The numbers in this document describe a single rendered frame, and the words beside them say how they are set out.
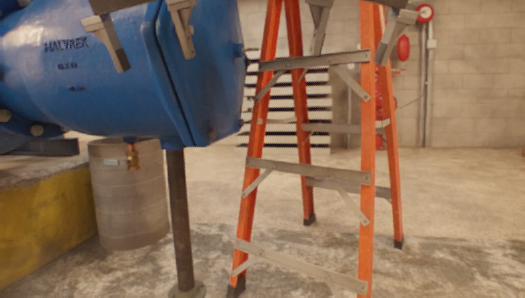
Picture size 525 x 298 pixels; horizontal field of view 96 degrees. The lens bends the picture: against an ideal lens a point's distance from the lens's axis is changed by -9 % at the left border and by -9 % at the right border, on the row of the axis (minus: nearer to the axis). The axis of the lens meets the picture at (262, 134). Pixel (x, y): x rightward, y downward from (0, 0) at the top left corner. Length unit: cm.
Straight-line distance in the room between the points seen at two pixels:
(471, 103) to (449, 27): 109
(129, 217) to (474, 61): 436
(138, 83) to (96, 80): 12
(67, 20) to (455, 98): 427
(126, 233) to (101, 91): 86
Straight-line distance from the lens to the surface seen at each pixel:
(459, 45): 447
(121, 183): 136
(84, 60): 74
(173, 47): 57
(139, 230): 144
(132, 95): 69
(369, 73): 77
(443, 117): 435
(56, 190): 152
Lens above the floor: 69
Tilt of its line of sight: 7 degrees down
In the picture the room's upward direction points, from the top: 1 degrees counter-clockwise
